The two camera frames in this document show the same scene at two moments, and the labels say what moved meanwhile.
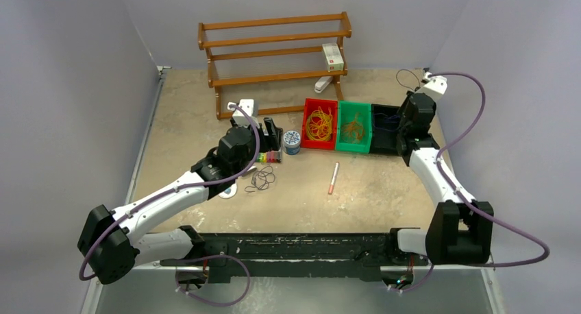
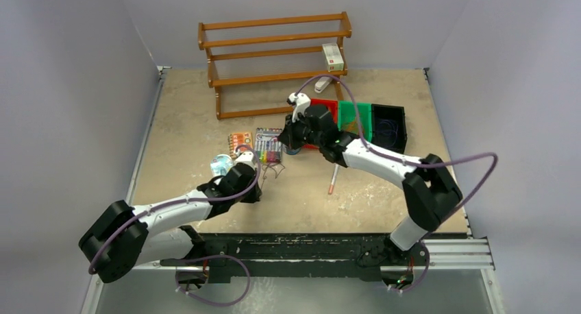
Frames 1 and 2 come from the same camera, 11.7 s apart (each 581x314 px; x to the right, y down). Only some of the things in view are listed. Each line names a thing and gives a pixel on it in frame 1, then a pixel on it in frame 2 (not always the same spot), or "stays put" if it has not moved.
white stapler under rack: (322, 83) stays put
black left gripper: (271, 140) → (253, 197)
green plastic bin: (354, 128) stays put
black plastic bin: (385, 125) stays put
